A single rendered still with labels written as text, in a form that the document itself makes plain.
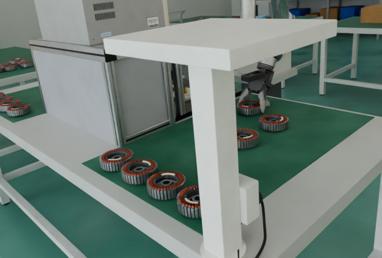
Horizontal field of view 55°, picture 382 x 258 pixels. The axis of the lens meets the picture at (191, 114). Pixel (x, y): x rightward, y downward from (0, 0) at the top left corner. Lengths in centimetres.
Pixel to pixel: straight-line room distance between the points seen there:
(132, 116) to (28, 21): 578
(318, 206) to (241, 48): 54
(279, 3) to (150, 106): 94
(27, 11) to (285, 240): 656
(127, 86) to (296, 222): 77
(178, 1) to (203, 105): 828
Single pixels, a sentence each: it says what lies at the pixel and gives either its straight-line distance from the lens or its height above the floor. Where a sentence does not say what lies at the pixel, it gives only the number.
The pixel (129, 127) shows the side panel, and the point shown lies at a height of 81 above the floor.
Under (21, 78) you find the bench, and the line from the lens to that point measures 310.
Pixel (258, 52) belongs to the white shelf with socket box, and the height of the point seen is 119.
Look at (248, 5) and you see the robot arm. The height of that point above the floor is 117.
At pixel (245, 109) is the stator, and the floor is 78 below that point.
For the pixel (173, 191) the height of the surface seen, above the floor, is 77.
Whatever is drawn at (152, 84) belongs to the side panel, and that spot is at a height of 94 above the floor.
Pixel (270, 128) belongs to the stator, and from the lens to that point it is 141.
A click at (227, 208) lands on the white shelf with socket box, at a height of 87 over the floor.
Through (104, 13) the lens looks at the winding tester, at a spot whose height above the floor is 122.
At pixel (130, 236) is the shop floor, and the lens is 219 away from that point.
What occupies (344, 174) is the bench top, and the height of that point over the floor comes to 75.
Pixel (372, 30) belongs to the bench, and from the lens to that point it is 392.
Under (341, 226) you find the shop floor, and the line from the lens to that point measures 222.
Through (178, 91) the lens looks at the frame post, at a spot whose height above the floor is 88.
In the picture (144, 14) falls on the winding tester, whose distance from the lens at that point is 156.
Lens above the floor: 131
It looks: 20 degrees down
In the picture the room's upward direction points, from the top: 5 degrees counter-clockwise
